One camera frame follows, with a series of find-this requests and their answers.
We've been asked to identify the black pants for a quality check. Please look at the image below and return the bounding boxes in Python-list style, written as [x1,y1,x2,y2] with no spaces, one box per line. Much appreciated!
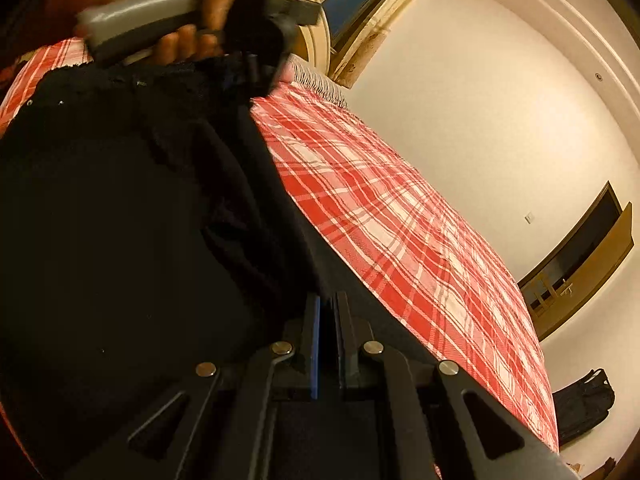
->
[1,58,433,479]

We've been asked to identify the pink folded quilt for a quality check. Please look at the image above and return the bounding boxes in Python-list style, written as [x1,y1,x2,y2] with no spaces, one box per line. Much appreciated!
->
[279,60,295,84]

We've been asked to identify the cream wooden headboard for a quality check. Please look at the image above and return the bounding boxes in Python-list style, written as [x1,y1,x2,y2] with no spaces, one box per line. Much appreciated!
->
[219,0,332,77]

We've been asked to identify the black backpack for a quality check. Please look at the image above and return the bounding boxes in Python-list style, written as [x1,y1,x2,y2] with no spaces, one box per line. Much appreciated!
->
[552,368,615,446]

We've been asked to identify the beige floral right curtain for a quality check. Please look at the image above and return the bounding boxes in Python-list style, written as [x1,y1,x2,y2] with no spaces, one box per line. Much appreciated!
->
[329,0,414,89]

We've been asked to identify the red plaid bed sheet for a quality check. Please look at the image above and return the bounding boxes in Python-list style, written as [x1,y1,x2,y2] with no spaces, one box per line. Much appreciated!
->
[1,38,559,448]

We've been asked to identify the brown wooden door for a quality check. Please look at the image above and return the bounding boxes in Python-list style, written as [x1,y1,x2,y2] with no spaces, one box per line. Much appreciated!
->
[518,183,634,340]

